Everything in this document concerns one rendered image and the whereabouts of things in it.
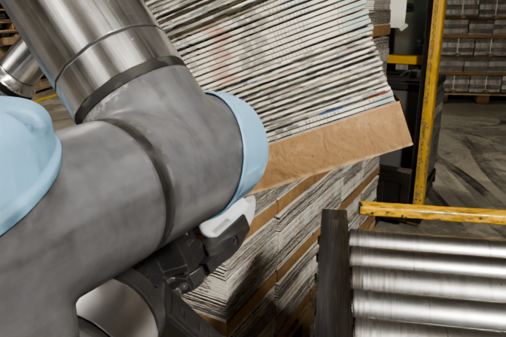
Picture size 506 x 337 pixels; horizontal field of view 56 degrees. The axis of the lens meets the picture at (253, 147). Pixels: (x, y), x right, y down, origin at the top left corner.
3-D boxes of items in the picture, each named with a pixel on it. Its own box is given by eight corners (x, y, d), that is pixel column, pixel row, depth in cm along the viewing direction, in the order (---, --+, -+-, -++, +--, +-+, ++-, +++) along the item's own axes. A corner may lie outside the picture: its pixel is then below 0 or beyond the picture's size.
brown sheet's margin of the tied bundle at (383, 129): (187, 184, 65) (175, 155, 64) (395, 116, 58) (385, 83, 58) (140, 229, 50) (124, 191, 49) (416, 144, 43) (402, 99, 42)
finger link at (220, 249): (256, 212, 42) (190, 268, 35) (262, 228, 42) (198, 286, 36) (219, 216, 45) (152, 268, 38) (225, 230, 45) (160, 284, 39)
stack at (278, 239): (124, 399, 149) (101, 146, 125) (285, 244, 246) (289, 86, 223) (229, 454, 130) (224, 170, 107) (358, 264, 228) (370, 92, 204)
